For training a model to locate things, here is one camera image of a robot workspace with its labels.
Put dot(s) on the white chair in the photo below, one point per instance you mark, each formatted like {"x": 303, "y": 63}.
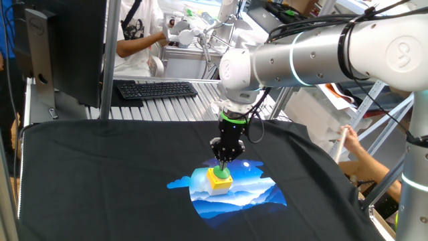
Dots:
{"x": 157, "y": 67}

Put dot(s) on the black t-shirt with sky print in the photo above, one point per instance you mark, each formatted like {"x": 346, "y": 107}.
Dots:
{"x": 100, "y": 174}

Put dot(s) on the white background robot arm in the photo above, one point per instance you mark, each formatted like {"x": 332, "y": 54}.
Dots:
{"x": 225, "y": 8}

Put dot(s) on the yellow box green push button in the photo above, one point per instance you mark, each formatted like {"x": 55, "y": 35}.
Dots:
{"x": 219, "y": 184}

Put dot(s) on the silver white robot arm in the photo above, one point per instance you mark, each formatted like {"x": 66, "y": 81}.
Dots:
{"x": 317, "y": 60}

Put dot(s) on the white foam blocks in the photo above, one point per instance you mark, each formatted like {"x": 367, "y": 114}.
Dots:
{"x": 311, "y": 114}

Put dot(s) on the white metal rack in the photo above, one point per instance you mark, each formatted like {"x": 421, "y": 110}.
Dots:
{"x": 364, "y": 107}

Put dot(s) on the black computer keyboard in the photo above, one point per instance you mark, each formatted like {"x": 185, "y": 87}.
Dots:
{"x": 157, "y": 90}

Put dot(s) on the black haired person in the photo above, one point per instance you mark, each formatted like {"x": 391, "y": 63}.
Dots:
{"x": 368, "y": 164}

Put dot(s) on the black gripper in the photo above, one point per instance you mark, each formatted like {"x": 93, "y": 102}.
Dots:
{"x": 233, "y": 137}

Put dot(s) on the silver carabiner clip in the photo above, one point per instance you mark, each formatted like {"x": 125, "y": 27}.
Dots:
{"x": 53, "y": 114}

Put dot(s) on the white crumpled wrap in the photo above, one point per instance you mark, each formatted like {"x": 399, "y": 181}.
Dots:
{"x": 215, "y": 108}

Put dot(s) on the black desk mat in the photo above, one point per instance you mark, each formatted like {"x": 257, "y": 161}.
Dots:
{"x": 127, "y": 102}

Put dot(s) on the metal background table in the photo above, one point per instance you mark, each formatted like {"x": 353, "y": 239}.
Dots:
{"x": 187, "y": 65}

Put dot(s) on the aluminium frame profile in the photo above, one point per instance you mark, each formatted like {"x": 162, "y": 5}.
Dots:
{"x": 282, "y": 100}
{"x": 384, "y": 180}

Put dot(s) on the brown cardboard box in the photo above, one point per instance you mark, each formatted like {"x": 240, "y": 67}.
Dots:
{"x": 347, "y": 170}

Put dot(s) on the black monitor with grey stand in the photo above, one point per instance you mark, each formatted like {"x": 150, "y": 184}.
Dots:
{"x": 77, "y": 50}

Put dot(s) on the grey metal pole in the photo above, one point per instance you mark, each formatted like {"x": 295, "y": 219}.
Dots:
{"x": 110, "y": 60}

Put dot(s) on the person in printed white shirt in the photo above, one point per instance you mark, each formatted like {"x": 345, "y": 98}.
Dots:
{"x": 133, "y": 63}

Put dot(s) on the white tube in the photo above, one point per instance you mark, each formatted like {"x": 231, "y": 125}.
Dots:
{"x": 341, "y": 147}

